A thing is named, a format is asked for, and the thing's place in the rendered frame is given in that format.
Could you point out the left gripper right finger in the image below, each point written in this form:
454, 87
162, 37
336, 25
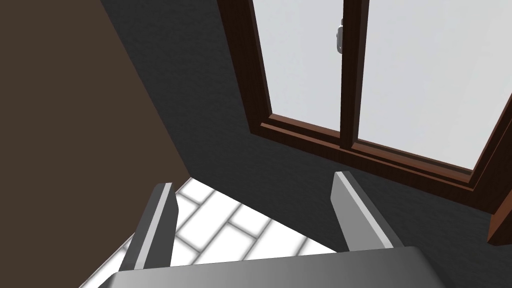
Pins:
360, 216

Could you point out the brown framed window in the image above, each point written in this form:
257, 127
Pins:
420, 80

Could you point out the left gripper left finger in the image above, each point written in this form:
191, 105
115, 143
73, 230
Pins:
154, 232

